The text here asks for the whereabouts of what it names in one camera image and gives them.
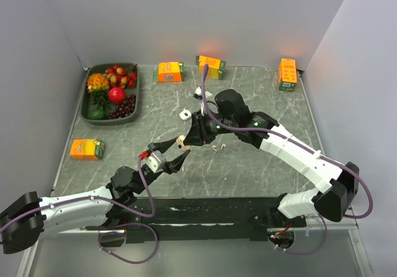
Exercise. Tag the orange juice box front left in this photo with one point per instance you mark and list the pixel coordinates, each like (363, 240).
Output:
(87, 149)

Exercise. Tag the orange juice box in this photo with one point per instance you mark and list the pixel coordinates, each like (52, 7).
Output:
(288, 77)
(169, 72)
(87, 149)
(216, 67)

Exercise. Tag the white earbud charging case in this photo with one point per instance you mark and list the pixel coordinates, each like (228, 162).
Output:
(185, 115)

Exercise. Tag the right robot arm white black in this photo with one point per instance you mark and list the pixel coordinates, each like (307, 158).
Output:
(335, 186)

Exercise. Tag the orange juice box back left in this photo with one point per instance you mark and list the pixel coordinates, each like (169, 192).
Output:
(169, 72)

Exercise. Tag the red toy apple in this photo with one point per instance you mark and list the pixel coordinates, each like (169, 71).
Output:
(116, 95)

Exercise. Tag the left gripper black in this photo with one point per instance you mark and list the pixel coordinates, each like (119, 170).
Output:
(175, 164)

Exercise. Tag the green toy avocado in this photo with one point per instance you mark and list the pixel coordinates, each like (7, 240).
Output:
(97, 114)

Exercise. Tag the pink earbud charging case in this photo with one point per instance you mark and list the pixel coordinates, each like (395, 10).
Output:
(181, 145)

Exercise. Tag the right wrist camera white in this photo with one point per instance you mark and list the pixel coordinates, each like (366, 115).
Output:
(198, 95)

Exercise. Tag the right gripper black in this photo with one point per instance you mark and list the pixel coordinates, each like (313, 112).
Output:
(198, 134)

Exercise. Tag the orange juice box back middle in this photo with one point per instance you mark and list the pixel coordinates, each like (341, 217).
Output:
(216, 67)

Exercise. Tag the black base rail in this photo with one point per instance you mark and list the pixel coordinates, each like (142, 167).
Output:
(204, 219)

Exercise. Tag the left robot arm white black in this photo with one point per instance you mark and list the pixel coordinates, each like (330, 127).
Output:
(31, 217)

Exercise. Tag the dark grey fruit tray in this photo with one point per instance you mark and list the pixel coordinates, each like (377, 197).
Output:
(86, 105)

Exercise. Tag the dark purple grape bunch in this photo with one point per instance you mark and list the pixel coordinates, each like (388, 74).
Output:
(124, 109)

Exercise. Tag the orange toy pineapple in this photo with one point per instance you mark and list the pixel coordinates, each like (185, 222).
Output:
(98, 87)

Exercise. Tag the orange juice box back right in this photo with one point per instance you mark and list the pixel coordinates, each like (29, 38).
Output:
(288, 77)

